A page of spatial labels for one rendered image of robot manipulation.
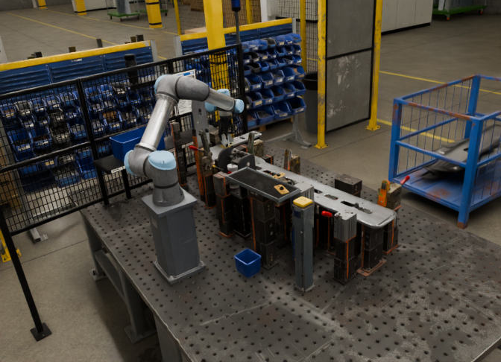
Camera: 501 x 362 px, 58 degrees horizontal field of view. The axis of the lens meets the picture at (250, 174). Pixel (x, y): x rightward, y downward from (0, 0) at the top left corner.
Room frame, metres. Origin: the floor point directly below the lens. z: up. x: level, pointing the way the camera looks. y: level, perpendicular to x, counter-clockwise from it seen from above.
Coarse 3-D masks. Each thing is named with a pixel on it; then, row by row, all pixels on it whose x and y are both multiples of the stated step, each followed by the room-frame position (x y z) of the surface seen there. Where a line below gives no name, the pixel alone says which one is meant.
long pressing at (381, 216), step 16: (256, 160) 2.53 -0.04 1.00; (272, 176) 2.29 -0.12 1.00; (288, 176) 2.28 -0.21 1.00; (336, 192) 2.04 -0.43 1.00; (336, 208) 1.88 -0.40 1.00; (352, 208) 1.87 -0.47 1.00; (368, 208) 1.86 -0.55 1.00; (384, 208) 1.85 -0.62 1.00; (368, 224) 1.72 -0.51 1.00; (384, 224) 1.72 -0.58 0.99
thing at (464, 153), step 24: (408, 96) 3.82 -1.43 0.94; (480, 120) 3.09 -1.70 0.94; (408, 144) 3.63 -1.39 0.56; (432, 144) 4.06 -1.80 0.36; (456, 144) 3.72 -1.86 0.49; (480, 144) 3.65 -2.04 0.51; (408, 168) 3.90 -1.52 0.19; (432, 168) 3.65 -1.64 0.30; (456, 168) 3.46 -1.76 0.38; (480, 168) 3.85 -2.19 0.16; (432, 192) 3.46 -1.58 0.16; (456, 192) 3.43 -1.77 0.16; (480, 192) 3.40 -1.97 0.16
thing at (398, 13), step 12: (384, 0) 12.71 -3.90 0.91; (396, 0) 12.97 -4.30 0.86; (408, 0) 13.24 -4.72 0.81; (420, 0) 13.54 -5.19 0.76; (432, 0) 13.83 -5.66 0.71; (384, 12) 12.73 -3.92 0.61; (396, 12) 13.00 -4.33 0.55; (408, 12) 13.26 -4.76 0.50; (420, 12) 13.56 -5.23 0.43; (384, 24) 12.74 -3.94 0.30; (396, 24) 13.01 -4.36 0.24; (408, 24) 13.28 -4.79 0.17; (420, 24) 13.64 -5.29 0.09
